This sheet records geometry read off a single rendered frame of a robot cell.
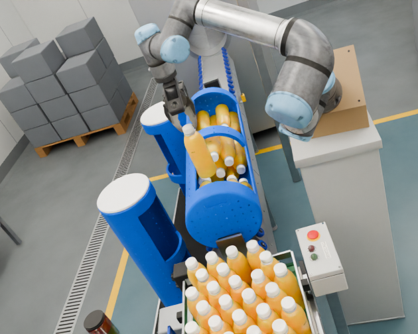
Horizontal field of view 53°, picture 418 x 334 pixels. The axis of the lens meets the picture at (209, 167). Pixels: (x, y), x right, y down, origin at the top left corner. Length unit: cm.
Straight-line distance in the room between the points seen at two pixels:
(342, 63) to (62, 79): 376
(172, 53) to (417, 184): 229
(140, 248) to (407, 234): 160
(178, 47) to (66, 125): 417
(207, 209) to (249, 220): 17
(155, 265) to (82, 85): 307
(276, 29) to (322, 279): 72
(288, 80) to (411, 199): 212
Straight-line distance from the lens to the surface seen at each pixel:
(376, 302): 236
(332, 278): 133
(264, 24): 112
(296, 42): 107
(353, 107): 166
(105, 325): 129
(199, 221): 156
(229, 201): 151
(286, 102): 102
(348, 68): 170
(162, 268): 227
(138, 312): 301
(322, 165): 168
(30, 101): 530
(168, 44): 119
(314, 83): 104
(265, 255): 139
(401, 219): 293
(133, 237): 211
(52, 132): 543
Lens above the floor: 213
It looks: 34 degrees down
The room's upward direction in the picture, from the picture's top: 24 degrees counter-clockwise
